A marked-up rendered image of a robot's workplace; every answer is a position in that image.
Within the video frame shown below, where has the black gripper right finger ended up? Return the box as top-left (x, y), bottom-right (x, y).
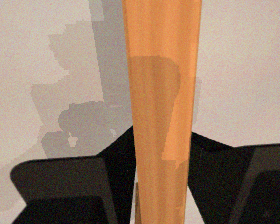
top-left (187, 132), bottom-right (280, 224)

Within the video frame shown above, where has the wooden side rail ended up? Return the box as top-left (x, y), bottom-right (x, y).
top-left (122, 0), bottom-right (202, 224)

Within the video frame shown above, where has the wooden post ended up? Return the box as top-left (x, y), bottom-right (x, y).
top-left (135, 182), bottom-right (142, 224)

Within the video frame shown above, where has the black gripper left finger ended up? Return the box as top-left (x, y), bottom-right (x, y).
top-left (10, 125), bottom-right (136, 224)

